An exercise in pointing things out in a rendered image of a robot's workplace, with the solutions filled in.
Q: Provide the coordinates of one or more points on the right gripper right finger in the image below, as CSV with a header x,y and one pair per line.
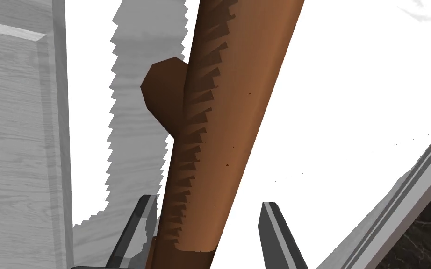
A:
x,y
275,243

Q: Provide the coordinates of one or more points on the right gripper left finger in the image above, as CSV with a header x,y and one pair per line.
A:
x,y
135,228

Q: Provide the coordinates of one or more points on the white cupboard door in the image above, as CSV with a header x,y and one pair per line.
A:
x,y
331,112

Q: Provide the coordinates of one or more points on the grey wood cupboard panel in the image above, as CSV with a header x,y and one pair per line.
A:
x,y
17,130

